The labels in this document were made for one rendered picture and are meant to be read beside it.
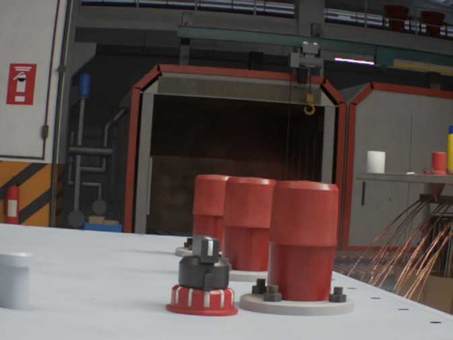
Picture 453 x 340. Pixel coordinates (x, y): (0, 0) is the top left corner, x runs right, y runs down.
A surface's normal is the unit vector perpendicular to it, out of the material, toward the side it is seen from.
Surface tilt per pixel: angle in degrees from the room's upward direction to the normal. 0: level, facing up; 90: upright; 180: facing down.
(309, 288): 90
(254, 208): 89
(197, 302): 88
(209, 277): 90
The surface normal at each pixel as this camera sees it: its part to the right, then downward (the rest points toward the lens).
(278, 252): -0.71, -0.04
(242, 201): -0.29, -0.04
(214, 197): 0.00, -0.02
